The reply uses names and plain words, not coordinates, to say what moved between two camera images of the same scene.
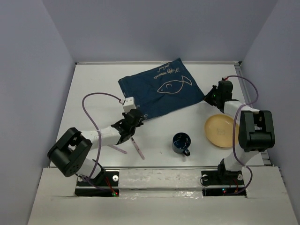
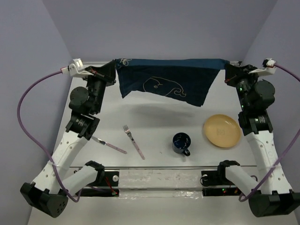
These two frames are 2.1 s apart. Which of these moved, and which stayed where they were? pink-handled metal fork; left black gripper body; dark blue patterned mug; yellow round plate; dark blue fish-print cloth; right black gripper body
Moved: right black gripper body; left black gripper body; dark blue fish-print cloth
Stayed: yellow round plate; dark blue patterned mug; pink-handled metal fork
